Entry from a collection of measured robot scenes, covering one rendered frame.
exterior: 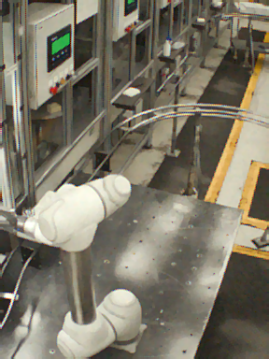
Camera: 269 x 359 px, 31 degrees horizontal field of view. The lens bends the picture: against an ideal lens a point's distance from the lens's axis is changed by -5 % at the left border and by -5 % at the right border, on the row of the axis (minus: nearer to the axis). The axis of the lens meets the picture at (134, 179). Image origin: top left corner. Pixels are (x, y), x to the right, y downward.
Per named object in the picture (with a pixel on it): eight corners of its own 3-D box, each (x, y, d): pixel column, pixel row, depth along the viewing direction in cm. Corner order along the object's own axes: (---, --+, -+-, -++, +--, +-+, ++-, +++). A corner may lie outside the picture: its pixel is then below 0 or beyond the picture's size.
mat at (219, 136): (211, 214, 397) (211, 213, 397) (140, 197, 413) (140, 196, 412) (272, 32, 857) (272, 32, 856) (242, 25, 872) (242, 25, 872)
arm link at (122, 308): (148, 328, 208) (151, 296, 196) (117, 350, 197) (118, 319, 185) (122, 308, 217) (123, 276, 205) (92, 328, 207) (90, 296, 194)
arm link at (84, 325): (118, 348, 196) (77, 374, 183) (92, 328, 206) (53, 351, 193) (110, 193, 156) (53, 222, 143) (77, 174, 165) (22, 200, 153)
